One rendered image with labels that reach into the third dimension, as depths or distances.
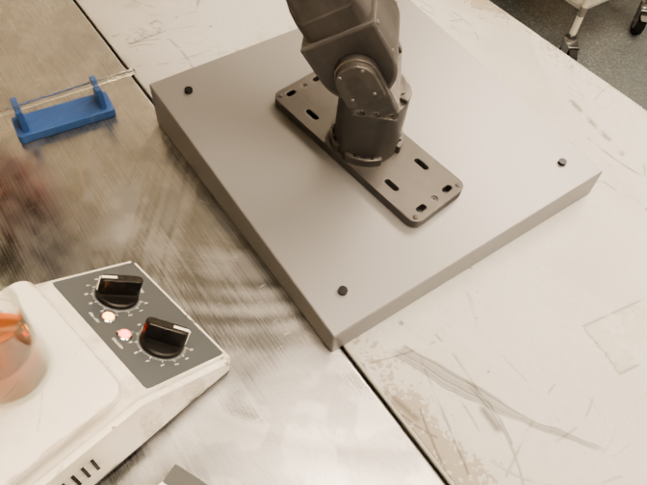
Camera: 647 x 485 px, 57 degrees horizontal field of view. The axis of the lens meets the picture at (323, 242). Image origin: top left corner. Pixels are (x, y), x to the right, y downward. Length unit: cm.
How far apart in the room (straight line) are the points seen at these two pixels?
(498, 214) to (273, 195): 21
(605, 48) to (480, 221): 214
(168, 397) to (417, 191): 28
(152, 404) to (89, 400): 5
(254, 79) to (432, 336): 32
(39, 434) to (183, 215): 26
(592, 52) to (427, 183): 210
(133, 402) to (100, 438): 3
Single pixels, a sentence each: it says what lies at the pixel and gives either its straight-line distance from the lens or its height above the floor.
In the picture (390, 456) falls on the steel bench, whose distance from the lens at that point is 47.
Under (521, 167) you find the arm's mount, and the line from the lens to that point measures 61.
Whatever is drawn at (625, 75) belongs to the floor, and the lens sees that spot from 256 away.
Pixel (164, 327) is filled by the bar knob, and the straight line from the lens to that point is 44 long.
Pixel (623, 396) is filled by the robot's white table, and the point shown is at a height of 90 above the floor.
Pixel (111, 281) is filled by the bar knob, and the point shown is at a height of 97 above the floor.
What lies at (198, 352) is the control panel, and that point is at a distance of 46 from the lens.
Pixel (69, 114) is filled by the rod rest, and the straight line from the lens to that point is 69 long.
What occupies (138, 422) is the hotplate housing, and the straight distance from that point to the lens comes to 44.
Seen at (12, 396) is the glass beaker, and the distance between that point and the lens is 40.
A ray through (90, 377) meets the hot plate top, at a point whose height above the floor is 99.
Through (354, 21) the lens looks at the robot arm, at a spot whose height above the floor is 110.
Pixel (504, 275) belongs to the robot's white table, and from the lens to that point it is 57.
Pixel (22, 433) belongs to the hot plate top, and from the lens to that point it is 41.
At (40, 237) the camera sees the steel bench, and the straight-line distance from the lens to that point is 60.
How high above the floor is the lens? 135
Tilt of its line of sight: 53 degrees down
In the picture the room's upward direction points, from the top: 5 degrees clockwise
